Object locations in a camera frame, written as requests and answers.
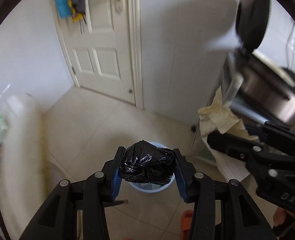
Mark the white sack with green print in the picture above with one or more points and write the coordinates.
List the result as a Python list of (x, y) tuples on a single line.
[(20, 130)]

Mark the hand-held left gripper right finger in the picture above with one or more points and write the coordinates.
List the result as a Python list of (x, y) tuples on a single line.
[(182, 180)]

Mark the orange slipper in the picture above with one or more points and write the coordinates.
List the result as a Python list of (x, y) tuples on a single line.
[(187, 225)]

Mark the yellowish lined paper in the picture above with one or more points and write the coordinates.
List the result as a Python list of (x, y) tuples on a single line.
[(220, 120)]

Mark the black plastic bag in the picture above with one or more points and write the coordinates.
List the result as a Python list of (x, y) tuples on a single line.
[(145, 162)]

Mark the stainless steel pot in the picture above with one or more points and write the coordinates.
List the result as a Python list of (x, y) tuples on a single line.
[(267, 90)]

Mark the light blue waste bin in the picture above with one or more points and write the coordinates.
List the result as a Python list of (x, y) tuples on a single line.
[(147, 188)]

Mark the yellow hanging cloth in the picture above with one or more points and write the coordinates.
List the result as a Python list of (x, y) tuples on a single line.
[(76, 16)]

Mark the black round pan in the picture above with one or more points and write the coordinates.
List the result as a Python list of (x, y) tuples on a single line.
[(252, 17)]

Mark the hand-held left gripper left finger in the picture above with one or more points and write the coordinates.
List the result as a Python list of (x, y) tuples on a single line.
[(115, 180)]

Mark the person's right hand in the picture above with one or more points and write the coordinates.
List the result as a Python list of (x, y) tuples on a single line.
[(280, 217)]

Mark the white panel door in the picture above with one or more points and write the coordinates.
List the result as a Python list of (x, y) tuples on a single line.
[(102, 62)]

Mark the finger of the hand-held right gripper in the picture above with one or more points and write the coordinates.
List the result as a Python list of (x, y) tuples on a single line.
[(282, 132), (227, 143)]

